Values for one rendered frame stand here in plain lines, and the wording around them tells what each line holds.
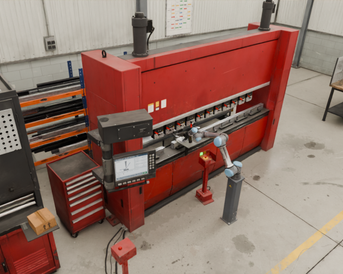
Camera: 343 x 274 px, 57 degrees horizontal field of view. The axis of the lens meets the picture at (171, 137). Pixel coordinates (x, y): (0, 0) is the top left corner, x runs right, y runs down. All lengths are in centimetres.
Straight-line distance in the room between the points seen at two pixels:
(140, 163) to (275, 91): 342
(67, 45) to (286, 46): 473
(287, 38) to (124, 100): 324
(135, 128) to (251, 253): 236
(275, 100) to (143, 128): 344
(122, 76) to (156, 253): 230
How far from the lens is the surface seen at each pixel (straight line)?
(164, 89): 400
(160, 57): 380
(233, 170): 408
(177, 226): 462
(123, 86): 332
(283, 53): 576
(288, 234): 486
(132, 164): 322
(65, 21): 773
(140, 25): 364
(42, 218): 335
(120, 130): 300
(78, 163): 420
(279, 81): 589
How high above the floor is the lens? 334
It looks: 30 degrees down
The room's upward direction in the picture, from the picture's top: 2 degrees clockwise
